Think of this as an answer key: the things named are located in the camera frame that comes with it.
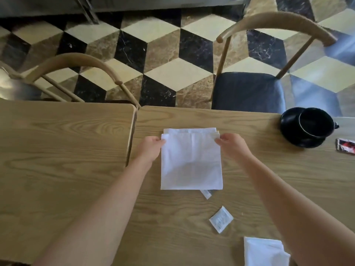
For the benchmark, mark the metal counter base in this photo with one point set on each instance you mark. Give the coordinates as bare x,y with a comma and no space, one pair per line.
124,4

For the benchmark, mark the white napkin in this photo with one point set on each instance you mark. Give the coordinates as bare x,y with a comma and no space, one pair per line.
263,253
191,160

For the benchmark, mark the person's right thumb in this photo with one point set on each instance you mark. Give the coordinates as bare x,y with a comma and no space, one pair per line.
222,142

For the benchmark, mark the person's left thumb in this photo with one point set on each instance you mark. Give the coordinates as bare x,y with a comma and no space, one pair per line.
160,143

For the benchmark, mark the person's left forearm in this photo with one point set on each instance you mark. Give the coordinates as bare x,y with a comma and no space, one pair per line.
94,213

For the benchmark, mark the black cup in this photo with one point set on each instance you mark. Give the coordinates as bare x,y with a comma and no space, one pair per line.
316,123

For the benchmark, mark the wooden chair with dark seat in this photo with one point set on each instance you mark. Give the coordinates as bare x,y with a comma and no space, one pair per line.
266,66

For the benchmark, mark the person's left hand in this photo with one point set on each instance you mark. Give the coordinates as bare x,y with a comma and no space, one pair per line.
148,149

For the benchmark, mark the wooden chair with curved back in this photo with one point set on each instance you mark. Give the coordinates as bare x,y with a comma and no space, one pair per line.
55,77

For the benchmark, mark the person's right forearm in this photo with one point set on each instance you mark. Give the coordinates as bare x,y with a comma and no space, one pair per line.
294,213

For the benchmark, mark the black saucer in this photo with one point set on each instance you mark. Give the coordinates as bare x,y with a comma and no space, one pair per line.
294,130

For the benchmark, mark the white crumpled napkin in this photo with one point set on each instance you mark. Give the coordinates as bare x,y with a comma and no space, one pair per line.
263,253

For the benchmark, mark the red and white packet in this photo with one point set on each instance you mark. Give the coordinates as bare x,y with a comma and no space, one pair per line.
345,145

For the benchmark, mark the person's right hand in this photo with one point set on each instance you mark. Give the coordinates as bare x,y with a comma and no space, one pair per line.
234,146

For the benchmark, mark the white sachet with grey edge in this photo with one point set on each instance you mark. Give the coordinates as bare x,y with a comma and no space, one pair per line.
206,193

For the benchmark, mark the small white sachet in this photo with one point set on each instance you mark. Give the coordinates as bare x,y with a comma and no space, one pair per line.
221,219

